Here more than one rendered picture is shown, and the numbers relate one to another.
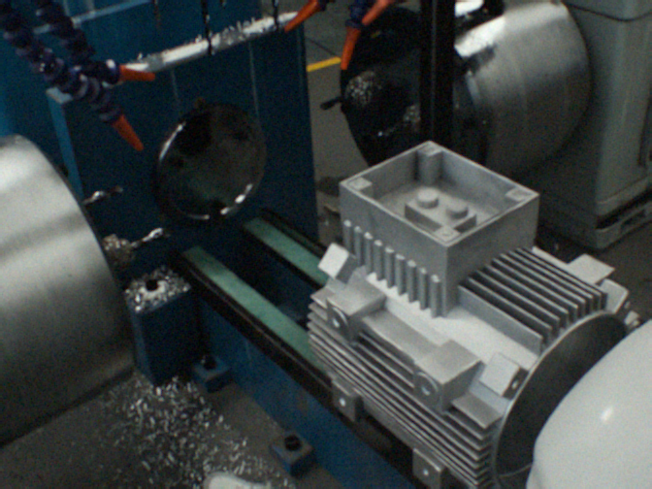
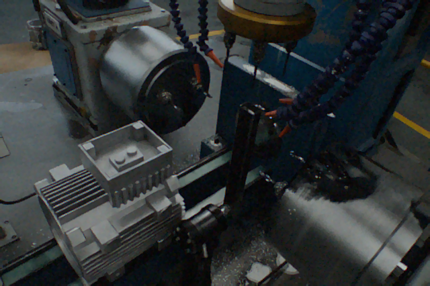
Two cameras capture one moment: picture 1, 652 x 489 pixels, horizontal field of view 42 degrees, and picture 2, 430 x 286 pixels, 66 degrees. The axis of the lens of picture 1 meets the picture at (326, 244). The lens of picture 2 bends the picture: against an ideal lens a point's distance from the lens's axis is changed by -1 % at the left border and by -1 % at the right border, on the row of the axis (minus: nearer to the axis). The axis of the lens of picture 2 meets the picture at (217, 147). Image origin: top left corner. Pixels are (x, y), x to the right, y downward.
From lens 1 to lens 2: 0.82 m
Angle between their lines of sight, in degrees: 61
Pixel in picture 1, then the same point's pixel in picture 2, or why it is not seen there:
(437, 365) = (59, 169)
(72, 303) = (126, 86)
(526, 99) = (302, 238)
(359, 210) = (129, 130)
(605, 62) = not seen: outside the picture
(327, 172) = not seen: hidden behind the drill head
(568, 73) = (342, 267)
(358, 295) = not seen: hidden behind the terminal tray
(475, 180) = (142, 168)
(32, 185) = (152, 55)
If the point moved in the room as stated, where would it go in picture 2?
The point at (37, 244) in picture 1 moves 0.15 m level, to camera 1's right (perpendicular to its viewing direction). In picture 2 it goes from (134, 66) to (127, 101)
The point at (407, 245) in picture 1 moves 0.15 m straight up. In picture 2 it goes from (101, 144) to (89, 67)
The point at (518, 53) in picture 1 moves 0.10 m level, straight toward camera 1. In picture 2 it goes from (322, 218) to (259, 207)
